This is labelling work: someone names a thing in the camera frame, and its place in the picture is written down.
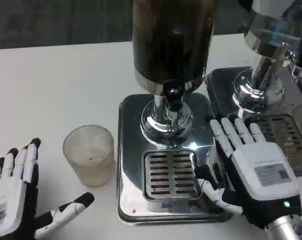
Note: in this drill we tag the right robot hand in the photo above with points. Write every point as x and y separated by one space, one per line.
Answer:
261 175

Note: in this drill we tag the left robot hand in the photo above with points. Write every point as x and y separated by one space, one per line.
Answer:
13 190

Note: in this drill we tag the silver right robot forearm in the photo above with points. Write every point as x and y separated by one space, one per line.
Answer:
283 228

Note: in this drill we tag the slotted drip grid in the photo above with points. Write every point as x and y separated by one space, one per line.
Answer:
171 175
283 132

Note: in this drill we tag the steel drip tray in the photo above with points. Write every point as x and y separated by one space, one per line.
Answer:
163 160
266 112

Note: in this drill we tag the clear ribbed glass cup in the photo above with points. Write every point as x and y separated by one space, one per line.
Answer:
90 156

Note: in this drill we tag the black dispenser tap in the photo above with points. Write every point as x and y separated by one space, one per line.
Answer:
172 96

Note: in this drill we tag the clear drink dispenser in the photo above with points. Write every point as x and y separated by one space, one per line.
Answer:
268 50

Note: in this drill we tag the dark drink dispenser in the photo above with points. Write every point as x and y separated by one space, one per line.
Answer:
172 72

